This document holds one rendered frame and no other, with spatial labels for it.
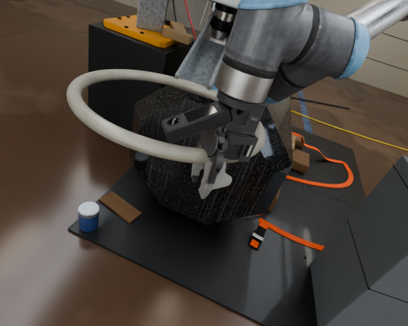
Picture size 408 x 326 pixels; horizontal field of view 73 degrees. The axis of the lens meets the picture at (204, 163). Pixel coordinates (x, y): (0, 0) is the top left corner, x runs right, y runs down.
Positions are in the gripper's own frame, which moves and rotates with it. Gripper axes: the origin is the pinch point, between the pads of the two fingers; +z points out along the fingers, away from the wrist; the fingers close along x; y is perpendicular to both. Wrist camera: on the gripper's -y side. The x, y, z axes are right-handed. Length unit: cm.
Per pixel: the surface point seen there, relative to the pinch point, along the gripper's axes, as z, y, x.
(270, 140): 14, 58, 51
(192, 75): -8, 13, 51
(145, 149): -7.1, -11.6, 1.1
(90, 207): 74, -14, 72
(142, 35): 2, 16, 163
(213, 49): -15, 25, 66
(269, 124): 8, 56, 54
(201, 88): -7.3, 12.9, 40.0
